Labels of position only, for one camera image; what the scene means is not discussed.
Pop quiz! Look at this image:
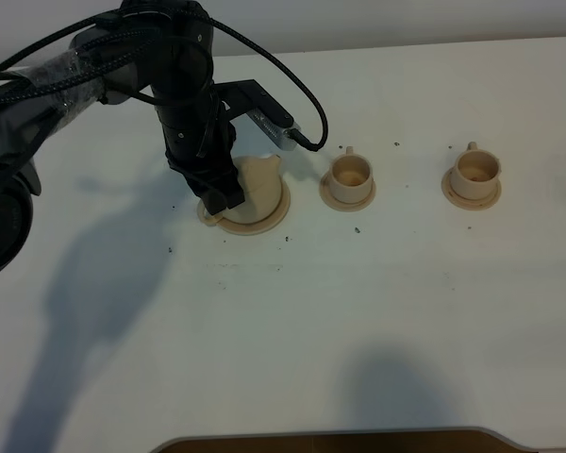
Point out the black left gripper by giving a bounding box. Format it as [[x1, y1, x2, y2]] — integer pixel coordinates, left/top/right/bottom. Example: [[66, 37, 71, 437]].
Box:
[[157, 89, 245, 216]]

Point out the beige ceramic teapot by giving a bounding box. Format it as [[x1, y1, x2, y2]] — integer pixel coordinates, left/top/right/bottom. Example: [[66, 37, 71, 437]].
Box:
[[197, 155, 283, 226]]

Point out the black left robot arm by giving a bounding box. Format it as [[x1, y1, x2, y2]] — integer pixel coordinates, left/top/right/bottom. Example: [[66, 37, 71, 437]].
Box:
[[0, 1, 244, 272]]

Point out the beige saucer near teapot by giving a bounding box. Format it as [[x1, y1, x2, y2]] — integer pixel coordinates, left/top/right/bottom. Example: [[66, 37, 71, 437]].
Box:
[[319, 173, 376, 212]]

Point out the beige teacup near teapot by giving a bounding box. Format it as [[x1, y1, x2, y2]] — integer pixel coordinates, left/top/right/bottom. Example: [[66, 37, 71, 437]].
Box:
[[328, 146, 374, 204]]

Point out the beige teacup far right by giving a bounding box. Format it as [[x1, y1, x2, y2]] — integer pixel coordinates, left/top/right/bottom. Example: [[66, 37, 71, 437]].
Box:
[[450, 142, 501, 201]]

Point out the beige saucer far right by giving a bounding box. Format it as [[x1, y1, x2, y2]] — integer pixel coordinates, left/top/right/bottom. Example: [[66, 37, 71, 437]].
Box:
[[441, 169, 502, 211]]

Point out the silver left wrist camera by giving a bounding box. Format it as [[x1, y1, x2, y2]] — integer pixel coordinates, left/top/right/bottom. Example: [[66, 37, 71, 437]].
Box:
[[214, 80, 303, 152]]

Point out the black braided left cable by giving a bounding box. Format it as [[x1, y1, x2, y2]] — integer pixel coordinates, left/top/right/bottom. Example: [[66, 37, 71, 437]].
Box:
[[0, 8, 330, 152]]

